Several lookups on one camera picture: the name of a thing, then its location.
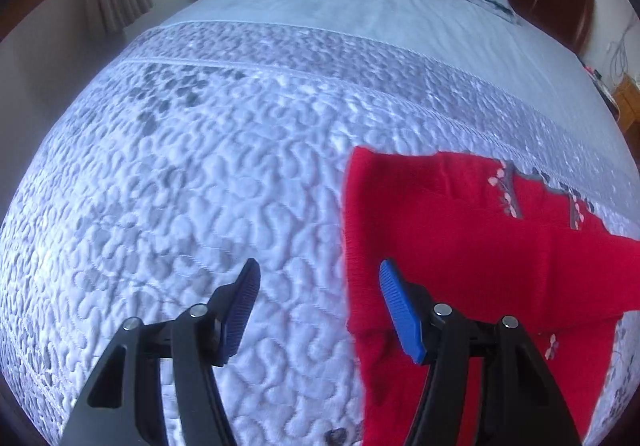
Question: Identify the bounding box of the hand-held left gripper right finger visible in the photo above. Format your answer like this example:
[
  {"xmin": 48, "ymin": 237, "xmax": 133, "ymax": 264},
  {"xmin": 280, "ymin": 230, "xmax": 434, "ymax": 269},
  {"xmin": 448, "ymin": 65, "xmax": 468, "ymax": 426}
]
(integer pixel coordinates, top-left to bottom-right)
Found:
[{"xmin": 379, "ymin": 260, "xmax": 583, "ymax": 446}]

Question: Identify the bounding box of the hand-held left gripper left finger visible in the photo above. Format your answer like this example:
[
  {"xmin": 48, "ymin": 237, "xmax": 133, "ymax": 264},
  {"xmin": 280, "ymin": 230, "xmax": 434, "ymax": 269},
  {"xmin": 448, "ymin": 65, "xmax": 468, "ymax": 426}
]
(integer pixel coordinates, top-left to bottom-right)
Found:
[{"xmin": 60, "ymin": 258, "xmax": 262, "ymax": 446}]

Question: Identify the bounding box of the red knitted sweater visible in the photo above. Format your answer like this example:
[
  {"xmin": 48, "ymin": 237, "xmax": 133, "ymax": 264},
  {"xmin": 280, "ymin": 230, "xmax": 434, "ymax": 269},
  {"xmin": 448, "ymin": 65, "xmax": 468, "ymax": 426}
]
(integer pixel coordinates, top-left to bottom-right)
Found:
[{"xmin": 341, "ymin": 146, "xmax": 640, "ymax": 446}]

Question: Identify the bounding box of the white quilted bedspread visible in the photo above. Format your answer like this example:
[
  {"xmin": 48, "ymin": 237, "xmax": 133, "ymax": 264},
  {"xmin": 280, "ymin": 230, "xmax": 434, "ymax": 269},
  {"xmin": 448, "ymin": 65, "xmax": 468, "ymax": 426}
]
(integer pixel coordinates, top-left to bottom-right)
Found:
[{"xmin": 0, "ymin": 0, "xmax": 640, "ymax": 446}]

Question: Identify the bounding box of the wooden nightstand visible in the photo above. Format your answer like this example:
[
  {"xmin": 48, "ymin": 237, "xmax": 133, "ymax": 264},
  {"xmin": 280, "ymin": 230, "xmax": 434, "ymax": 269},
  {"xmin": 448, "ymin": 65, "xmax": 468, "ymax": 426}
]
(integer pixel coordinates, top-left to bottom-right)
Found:
[{"xmin": 611, "ymin": 72, "xmax": 640, "ymax": 133}]

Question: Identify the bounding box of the thin wall cable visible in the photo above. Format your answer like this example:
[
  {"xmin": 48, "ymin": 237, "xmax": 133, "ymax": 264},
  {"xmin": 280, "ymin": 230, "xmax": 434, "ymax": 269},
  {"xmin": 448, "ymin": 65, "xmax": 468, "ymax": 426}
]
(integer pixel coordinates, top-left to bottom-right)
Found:
[{"xmin": 606, "ymin": 23, "xmax": 635, "ymax": 79}]

